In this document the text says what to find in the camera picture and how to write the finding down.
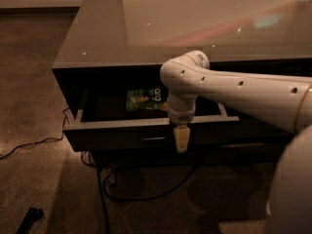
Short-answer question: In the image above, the thin black floor cable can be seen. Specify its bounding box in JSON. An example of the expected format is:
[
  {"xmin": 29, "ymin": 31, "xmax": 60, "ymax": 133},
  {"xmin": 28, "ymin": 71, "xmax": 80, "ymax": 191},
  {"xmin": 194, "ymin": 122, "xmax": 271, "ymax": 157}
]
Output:
[{"xmin": 0, "ymin": 106, "xmax": 71, "ymax": 161}]

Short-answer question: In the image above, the dark drawer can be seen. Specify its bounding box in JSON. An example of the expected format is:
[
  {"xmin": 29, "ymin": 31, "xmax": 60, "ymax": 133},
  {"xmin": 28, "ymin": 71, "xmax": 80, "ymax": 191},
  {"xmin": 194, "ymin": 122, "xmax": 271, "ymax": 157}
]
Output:
[
  {"xmin": 198, "ymin": 141, "xmax": 286, "ymax": 166},
  {"xmin": 237, "ymin": 118, "xmax": 293, "ymax": 138},
  {"xmin": 64, "ymin": 89, "xmax": 239, "ymax": 151}
]

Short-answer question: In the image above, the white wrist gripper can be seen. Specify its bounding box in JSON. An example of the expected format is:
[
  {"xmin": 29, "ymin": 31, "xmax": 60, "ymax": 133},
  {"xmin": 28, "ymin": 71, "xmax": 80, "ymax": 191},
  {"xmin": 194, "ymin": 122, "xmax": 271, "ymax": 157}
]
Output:
[{"xmin": 168, "ymin": 97, "xmax": 196, "ymax": 153}]

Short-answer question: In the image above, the green snack bag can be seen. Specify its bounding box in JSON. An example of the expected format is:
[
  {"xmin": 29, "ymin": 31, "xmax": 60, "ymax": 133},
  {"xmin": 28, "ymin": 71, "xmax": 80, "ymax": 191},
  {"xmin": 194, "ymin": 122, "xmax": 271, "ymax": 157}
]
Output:
[{"xmin": 126, "ymin": 87, "xmax": 168, "ymax": 111}]

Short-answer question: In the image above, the black object on floor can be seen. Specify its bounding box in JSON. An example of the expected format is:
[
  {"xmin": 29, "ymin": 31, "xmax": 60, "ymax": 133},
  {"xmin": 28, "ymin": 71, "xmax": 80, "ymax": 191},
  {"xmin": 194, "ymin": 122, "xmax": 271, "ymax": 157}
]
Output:
[{"xmin": 16, "ymin": 207, "xmax": 44, "ymax": 234}]

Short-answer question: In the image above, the thick black floor cable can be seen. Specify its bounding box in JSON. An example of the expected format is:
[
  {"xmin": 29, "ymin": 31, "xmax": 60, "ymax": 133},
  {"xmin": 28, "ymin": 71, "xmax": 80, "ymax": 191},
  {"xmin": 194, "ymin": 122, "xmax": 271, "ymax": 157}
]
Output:
[{"xmin": 79, "ymin": 149, "xmax": 203, "ymax": 234}]

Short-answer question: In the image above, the grey counter drawer cabinet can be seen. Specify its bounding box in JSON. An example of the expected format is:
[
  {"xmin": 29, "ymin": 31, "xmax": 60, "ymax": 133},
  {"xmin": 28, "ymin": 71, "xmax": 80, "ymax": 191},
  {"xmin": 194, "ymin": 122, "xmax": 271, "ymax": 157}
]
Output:
[{"xmin": 53, "ymin": 0, "xmax": 311, "ymax": 167}]

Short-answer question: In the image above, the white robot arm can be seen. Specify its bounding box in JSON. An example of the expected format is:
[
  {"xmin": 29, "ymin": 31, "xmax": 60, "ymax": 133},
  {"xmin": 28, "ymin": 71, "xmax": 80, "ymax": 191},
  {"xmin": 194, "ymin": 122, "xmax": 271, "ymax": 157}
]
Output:
[{"xmin": 160, "ymin": 51, "xmax": 312, "ymax": 234}]

